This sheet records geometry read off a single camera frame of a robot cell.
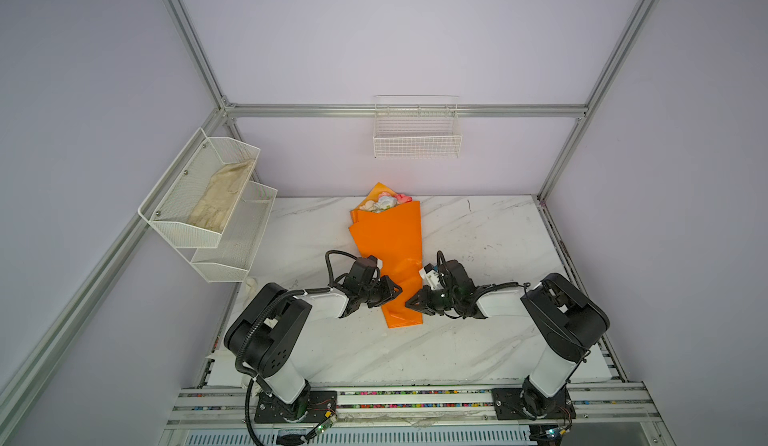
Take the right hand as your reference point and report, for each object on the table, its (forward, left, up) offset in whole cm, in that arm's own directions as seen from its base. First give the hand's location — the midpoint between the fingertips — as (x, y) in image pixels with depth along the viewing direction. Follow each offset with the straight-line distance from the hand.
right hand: (406, 305), depth 87 cm
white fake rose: (+40, +8, +3) cm, 41 cm away
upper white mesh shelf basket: (+15, +57, +28) cm, 65 cm away
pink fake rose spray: (+44, +1, +2) cm, 44 cm away
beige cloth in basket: (+19, +51, +27) cm, 61 cm away
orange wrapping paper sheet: (+28, +4, -2) cm, 28 cm away
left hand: (+4, +2, 0) cm, 5 cm away
